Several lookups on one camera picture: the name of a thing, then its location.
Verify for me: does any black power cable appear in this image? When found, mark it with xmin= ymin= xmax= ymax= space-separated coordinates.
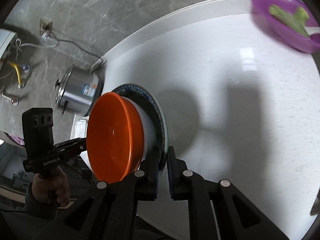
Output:
xmin=48 ymin=28 xmax=103 ymax=59

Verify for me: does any green blue patterned bowl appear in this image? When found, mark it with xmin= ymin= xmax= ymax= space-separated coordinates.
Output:
xmin=112 ymin=83 xmax=169 ymax=159

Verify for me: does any left hand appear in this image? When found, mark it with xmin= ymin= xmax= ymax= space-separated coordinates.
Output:
xmin=31 ymin=166 xmax=70 ymax=207

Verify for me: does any small white bowl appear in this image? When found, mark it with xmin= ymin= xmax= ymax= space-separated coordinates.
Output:
xmin=122 ymin=96 xmax=157 ymax=160

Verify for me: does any wall power socket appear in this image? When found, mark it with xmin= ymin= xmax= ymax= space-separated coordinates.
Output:
xmin=39 ymin=18 xmax=53 ymax=36

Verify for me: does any purple plastic bowl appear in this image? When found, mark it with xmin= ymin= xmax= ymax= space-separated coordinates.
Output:
xmin=252 ymin=0 xmax=319 ymax=54

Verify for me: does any white rice paddle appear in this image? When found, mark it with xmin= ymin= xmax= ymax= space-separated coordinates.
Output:
xmin=305 ymin=26 xmax=320 ymax=36

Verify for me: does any white water heater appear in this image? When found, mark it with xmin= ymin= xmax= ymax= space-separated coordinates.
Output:
xmin=0 ymin=29 xmax=17 ymax=59

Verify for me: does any medium white plate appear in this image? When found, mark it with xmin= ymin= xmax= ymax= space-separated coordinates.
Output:
xmin=113 ymin=83 xmax=169 ymax=176

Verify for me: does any yellow gas hose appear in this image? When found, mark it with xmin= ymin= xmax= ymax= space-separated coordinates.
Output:
xmin=8 ymin=62 xmax=25 ymax=88

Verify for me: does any orange plastic bowl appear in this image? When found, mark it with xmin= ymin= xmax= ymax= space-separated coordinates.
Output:
xmin=86 ymin=92 xmax=144 ymax=184

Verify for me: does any white power cable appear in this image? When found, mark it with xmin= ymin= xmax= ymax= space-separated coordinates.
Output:
xmin=15 ymin=33 xmax=60 ymax=55

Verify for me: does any stainless steel rice cooker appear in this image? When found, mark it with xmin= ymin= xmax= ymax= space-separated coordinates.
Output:
xmin=55 ymin=66 xmax=103 ymax=117

